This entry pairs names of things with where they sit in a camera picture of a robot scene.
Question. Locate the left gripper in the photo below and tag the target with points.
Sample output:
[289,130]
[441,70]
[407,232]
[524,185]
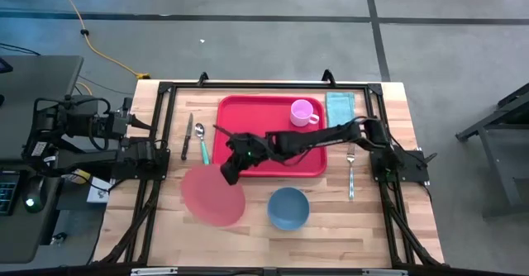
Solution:
[117,125]

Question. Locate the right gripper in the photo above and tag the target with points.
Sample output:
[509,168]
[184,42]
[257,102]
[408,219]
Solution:
[235,148]

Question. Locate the pink plastic plate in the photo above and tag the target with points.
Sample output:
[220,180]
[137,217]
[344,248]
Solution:
[211,201]

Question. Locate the red plastic tray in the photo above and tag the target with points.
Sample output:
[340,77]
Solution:
[264,115]

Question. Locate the blue plastic bowl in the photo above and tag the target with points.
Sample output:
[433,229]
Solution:
[288,209]

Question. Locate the pink plastic mug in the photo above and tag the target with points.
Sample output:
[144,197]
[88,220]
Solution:
[301,112]

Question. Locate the silver fork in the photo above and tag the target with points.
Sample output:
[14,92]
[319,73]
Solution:
[351,177]

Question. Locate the teal cloth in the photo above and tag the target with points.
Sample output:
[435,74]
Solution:
[340,110]

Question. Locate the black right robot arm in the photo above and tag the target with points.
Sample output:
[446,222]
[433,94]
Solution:
[330,135]

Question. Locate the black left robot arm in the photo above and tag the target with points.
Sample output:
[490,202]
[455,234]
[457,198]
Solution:
[82,156]

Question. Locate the black table clamp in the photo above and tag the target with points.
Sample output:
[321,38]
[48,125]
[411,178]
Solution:
[329,78]
[203,79]

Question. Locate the white printed card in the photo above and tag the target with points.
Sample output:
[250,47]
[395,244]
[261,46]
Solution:
[99,191]

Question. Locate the yellow white container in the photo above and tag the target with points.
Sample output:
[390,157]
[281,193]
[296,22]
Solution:
[78,175]

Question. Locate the black overhead light bar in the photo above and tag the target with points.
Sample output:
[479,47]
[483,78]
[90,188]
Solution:
[206,273]

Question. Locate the grey desk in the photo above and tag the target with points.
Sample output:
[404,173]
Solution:
[25,86]

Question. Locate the black computer mouse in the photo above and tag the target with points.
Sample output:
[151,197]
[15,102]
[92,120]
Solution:
[35,193]

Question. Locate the small black caster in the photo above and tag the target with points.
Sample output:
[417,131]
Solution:
[60,238]

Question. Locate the black keyboard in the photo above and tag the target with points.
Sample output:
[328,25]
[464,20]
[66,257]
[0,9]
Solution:
[8,193]

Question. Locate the black metal cart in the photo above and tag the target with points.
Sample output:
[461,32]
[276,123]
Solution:
[494,164]

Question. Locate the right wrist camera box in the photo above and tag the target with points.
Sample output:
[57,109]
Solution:
[250,151]

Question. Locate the black metal table frame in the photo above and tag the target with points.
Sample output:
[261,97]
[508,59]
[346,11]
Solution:
[268,86]

